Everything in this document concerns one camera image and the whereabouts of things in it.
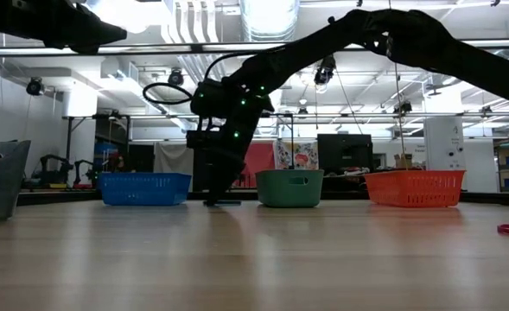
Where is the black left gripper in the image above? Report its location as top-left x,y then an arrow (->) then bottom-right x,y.
3,0 -> 128,55

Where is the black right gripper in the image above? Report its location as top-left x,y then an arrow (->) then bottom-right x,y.
191,77 -> 277,206

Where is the green plastic basket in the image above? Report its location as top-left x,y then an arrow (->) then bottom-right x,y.
254,168 -> 325,209

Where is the red hanging cloth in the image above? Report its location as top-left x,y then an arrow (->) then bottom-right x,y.
241,141 -> 276,189

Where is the white light strip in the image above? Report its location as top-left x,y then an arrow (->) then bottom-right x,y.
98,44 -> 193,54
201,41 -> 288,52
463,39 -> 509,48
0,47 -> 85,56

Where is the grey hanging cloth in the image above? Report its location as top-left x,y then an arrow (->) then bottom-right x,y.
153,141 -> 194,175

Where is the floral hanging cloth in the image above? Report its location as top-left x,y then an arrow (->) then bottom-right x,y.
274,140 -> 319,172

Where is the blue plastic basket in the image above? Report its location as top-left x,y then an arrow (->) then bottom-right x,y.
98,172 -> 193,206

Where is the black monitor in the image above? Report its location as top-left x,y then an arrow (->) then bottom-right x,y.
317,133 -> 374,176

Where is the blue barrel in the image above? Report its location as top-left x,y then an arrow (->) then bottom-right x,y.
92,142 -> 119,174

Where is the cardboard box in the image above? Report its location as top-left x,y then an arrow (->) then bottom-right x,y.
394,154 -> 415,170

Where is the orange plastic basket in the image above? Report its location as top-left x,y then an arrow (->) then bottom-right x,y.
363,169 -> 467,209

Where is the white cabinet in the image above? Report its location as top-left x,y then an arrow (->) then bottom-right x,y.
423,116 -> 466,173

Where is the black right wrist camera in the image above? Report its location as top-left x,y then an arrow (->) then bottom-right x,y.
187,129 -> 214,151

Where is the black background table frame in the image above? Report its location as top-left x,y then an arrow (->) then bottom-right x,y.
62,111 -> 296,194

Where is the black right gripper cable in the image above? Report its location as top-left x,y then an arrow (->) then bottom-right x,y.
143,50 -> 264,106

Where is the black hanging camera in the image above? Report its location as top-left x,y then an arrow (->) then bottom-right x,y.
313,53 -> 338,86
25,76 -> 46,97
167,67 -> 186,89

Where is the silver ceiling duct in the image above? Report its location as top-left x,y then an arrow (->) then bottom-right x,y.
239,0 -> 302,87

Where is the thin hanging cord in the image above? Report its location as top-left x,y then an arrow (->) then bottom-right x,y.
386,0 -> 407,170

